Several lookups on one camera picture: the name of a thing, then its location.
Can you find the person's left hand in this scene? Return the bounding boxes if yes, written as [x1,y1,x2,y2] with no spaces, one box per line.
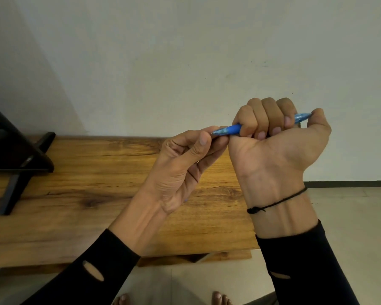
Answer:
[139,125,230,215]

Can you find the person's right hand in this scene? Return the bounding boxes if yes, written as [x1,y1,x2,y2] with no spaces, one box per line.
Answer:
[228,97,332,195]

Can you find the blue pen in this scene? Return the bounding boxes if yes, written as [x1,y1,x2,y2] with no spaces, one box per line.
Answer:
[211,112,313,137]

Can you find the person's right forearm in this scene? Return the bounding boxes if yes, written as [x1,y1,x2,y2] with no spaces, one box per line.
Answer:
[241,176,361,305]

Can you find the person's left forearm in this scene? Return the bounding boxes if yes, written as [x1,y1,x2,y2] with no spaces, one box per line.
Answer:
[21,187,178,305]

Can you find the person's right foot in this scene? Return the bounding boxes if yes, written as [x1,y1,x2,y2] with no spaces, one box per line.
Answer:
[211,291,233,305]

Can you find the black stand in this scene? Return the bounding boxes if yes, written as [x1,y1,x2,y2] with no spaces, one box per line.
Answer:
[0,100,56,216]

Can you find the black thread bracelet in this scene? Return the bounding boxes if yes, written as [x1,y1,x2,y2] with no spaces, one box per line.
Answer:
[247,186,308,215]

